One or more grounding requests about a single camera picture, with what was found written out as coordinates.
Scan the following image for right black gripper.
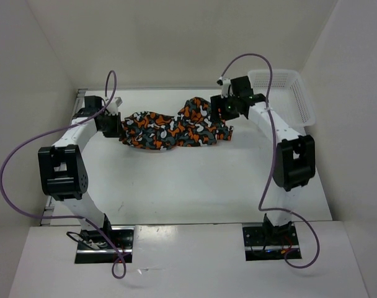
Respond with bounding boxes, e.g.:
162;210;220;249
209;93;239;124

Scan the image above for orange camouflage shorts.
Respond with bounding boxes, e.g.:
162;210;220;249
119;97;233;151

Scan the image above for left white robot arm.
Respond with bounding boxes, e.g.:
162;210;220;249
38;96;123;250

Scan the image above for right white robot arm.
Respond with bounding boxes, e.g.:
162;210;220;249
211;76;316;244

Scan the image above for white plastic basket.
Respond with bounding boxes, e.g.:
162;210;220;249
247;68;318;128

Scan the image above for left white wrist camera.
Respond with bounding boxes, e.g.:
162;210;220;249
105;97;123;114

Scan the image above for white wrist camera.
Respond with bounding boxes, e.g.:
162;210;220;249
105;97;123;114
217;76;232;97

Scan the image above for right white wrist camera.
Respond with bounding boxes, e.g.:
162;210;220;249
217;76;232;97

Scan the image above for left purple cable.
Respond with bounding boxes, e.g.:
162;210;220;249
0;70;127;279

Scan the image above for purple cable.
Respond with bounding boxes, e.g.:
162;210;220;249
218;53;321;268
0;70;127;279

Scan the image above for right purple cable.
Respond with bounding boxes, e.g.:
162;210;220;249
218;53;321;268

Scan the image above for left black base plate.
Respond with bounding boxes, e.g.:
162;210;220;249
66;227;134;264

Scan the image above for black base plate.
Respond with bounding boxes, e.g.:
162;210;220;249
242;223;302;261
66;227;134;264

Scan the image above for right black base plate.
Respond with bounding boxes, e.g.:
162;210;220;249
242;223;302;261

